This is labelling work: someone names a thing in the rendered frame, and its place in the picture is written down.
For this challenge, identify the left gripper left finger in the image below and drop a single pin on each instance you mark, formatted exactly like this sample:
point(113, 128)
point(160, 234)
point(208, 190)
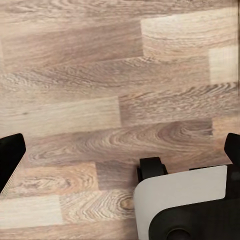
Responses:
point(12, 149)

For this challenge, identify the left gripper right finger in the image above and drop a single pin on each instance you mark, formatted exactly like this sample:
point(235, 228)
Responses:
point(232, 149)

